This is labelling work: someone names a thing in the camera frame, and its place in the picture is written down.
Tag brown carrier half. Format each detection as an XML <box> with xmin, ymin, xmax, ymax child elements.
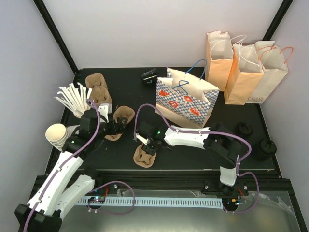
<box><xmin>105</xmin><ymin>106</ymin><xmax>135</xmax><ymax>141</ymax></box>

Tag blue checkered paper bag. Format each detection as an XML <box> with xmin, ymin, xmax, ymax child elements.
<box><xmin>155</xmin><ymin>68</ymin><xmax>220</xmax><ymax>128</ymax></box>

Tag black coffee cup stack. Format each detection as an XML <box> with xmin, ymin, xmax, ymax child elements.
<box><xmin>256</xmin><ymin>139</ymin><xmax>277</xmax><ymax>161</ymax></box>

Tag brown pulp cup carrier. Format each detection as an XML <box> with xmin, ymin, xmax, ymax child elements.
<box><xmin>133</xmin><ymin>145</ymin><xmax>157</xmax><ymax>168</ymax></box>

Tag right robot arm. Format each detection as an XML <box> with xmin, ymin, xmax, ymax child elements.
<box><xmin>134</xmin><ymin>122</ymin><xmax>241</xmax><ymax>195</ymax></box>

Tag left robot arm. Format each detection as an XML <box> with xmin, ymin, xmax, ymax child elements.
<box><xmin>14</xmin><ymin>106</ymin><xmax>135</xmax><ymax>232</ymax></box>

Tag brown cup carrier stack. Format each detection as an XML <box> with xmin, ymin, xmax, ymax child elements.
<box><xmin>85</xmin><ymin>73</ymin><xmax>112</xmax><ymax>107</ymax></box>

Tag lying white paper cup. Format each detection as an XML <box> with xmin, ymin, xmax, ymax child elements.
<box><xmin>66</xmin><ymin>125</ymin><xmax>79</xmax><ymax>135</ymax></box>

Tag cup of white straws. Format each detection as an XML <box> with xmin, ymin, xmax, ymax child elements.
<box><xmin>55</xmin><ymin>83</ymin><xmax>92</xmax><ymax>118</ymax></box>

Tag white paper cup stack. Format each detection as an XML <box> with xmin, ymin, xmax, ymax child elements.
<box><xmin>45</xmin><ymin>123</ymin><xmax>69</xmax><ymax>151</ymax></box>

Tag black lid stack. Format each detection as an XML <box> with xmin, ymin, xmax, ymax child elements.
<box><xmin>235</xmin><ymin>122</ymin><xmax>253</xmax><ymax>138</ymax></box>

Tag orange paper bag middle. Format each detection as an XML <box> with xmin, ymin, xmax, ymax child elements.
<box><xmin>224</xmin><ymin>44</ymin><xmax>264</xmax><ymax>105</ymax></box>

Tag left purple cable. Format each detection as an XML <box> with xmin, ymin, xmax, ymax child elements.
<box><xmin>23</xmin><ymin>98</ymin><xmax>101</xmax><ymax>232</ymax></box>

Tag purple cable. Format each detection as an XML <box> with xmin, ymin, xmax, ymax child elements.
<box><xmin>23</xmin><ymin>98</ymin><xmax>101</xmax><ymax>232</ymax></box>
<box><xmin>134</xmin><ymin>103</ymin><xmax>252</xmax><ymax>167</ymax></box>

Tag light blue cable duct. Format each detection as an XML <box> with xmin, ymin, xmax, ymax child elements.
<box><xmin>90</xmin><ymin>196</ymin><xmax>223</xmax><ymax>209</ymax></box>

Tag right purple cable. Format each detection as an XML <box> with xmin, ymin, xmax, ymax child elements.
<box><xmin>134</xmin><ymin>103</ymin><xmax>252</xmax><ymax>167</ymax></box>

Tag orange paper bag white handles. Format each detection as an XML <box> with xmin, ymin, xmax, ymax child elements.
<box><xmin>205</xmin><ymin>31</ymin><xmax>247</xmax><ymax>91</ymax></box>

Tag beige paper bag orange handles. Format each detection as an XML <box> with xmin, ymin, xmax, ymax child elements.
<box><xmin>247</xmin><ymin>41</ymin><xmax>294</xmax><ymax>104</ymax></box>

